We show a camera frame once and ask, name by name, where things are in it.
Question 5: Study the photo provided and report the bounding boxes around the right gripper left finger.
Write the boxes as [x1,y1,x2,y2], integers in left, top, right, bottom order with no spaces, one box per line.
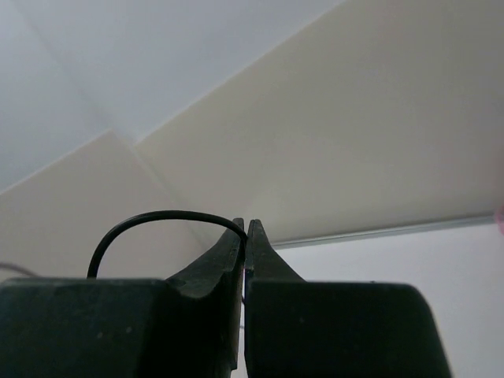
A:
[1,217,245,377]

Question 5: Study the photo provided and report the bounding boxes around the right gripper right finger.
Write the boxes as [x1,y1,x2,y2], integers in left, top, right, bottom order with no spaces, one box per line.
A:
[244,220,451,377]

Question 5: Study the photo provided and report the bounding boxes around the black headphone cable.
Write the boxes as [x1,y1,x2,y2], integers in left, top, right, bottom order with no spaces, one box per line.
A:
[86,210,250,306]

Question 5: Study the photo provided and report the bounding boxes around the pink round headphones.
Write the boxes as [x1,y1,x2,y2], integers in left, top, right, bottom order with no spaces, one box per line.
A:
[495,157,503,234]

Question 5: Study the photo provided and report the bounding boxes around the aluminium frame rail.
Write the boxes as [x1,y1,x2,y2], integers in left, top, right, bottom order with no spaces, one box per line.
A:
[272,214,495,250]

